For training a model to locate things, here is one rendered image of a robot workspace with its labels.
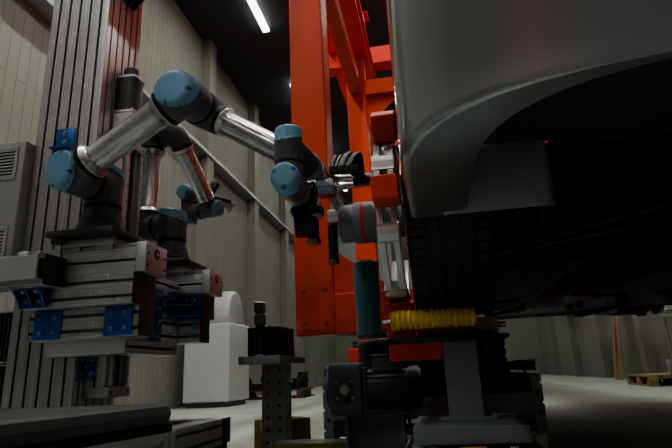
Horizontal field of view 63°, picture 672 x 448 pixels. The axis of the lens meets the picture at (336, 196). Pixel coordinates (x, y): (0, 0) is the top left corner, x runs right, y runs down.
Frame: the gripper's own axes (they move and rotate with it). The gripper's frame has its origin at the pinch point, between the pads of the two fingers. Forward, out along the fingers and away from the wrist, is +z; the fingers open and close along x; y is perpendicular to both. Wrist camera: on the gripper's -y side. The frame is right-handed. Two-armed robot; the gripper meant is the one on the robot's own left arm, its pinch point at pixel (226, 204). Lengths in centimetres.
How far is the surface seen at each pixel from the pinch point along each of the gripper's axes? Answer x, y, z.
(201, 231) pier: -420, -97, 504
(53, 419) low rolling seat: 115, 76, -181
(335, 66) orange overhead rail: -48, -196, 209
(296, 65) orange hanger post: 50, -59, -28
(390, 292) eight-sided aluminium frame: 117, 49, -72
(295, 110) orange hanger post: 52, -36, -28
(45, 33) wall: -346, -228, 110
